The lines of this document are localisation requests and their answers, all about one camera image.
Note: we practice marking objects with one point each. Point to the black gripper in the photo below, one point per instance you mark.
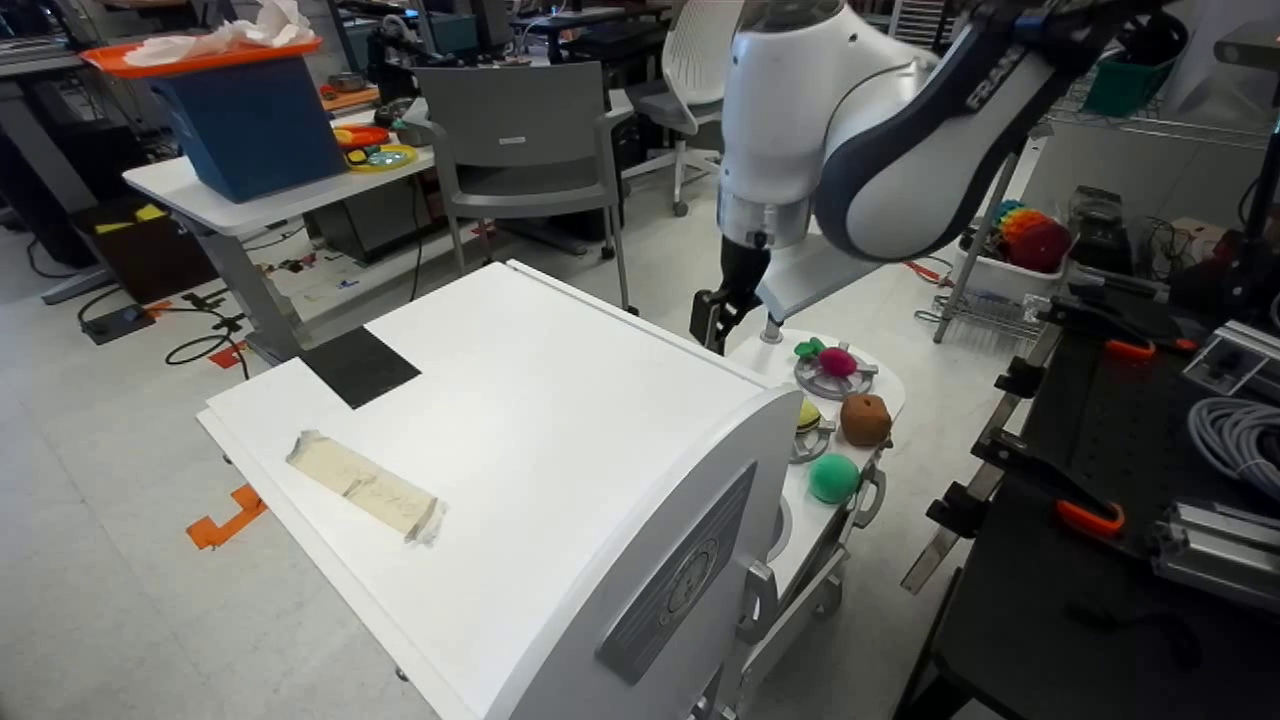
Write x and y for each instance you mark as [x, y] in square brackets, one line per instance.
[745, 274]

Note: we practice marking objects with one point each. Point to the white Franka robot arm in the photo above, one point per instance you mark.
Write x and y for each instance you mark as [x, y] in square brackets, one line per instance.
[801, 107]

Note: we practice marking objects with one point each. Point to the small green toy vegetable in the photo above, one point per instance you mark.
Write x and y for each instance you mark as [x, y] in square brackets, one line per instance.
[810, 349]

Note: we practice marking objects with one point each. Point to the pink fuzzy toy ball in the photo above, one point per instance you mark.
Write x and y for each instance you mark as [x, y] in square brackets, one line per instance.
[836, 363]

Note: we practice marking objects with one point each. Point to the yellow toy piece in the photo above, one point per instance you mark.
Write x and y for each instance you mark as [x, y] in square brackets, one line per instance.
[805, 415]

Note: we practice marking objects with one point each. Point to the brown fuzzy toy ball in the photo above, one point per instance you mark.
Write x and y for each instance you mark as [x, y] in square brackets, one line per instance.
[865, 419]

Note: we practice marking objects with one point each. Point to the green fuzzy toy ball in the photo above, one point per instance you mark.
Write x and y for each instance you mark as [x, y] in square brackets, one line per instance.
[835, 476]

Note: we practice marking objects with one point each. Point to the white toy kitchen unit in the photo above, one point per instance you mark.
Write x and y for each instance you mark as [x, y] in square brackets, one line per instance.
[533, 467]

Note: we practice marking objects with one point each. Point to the white office chair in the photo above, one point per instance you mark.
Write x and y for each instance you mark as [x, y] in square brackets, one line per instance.
[685, 67]

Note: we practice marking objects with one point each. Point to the grey plastic chair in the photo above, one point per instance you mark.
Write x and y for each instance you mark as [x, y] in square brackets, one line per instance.
[527, 135]

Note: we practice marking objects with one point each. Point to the colourful striped toy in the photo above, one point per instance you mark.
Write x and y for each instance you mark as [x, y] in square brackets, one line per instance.
[1032, 238]

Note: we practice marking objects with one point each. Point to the black square patch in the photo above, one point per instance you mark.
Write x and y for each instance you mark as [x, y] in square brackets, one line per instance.
[357, 364]

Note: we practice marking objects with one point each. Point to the black workbench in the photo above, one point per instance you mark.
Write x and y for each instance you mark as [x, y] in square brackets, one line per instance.
[1095, 601]

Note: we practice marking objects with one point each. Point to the white side table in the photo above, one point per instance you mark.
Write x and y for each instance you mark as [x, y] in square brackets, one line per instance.
[252, 213]

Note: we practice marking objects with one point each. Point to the green bin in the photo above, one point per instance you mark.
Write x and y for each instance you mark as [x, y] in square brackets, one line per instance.
[1126, 83]

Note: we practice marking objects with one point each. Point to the blue bin with orange lid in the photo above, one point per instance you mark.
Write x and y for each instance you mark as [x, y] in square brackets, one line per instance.
[252, 124]

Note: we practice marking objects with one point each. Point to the black storage box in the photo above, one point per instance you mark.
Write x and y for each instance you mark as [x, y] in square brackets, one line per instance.
[140, 255]

